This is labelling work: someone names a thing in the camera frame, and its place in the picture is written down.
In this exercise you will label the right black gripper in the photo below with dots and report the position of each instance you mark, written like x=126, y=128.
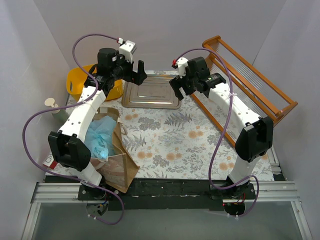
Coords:
x=182, y=83

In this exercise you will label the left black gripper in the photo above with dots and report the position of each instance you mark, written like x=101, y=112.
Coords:
x=133, y=74

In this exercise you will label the light blue plastic bag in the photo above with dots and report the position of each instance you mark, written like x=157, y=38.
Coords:
x=98, y=138

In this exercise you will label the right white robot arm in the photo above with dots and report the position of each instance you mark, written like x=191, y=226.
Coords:
x=255, y=132

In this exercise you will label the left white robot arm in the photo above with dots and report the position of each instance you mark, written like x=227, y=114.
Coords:
x=68, y=144

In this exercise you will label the silver metal tray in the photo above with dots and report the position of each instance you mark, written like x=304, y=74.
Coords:
x=154, y=93

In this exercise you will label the floral table mat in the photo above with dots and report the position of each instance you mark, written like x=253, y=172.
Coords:
x=178, y=143

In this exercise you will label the yellow plastic basket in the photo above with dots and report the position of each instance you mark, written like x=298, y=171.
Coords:
x=75, y=82

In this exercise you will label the orange wooden rack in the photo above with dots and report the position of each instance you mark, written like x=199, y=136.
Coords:
x=252, y=87

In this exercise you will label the green pump bottle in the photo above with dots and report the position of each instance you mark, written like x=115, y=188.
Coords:
x=60, y=115

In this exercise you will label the brown burlap tote bag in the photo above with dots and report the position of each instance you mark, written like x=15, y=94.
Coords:
x=119, y=170

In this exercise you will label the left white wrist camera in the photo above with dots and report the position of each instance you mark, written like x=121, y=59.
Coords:
x=127, y=48

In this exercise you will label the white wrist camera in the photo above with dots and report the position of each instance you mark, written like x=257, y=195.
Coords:
x=180, y=64
x=127, y=48

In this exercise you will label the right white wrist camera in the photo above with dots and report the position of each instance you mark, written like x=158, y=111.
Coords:
x=180, y=64

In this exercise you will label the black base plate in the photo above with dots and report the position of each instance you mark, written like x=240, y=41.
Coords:
x=170, y=194

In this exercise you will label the aluminium frame rail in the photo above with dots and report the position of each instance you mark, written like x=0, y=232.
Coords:
x=269, y=191

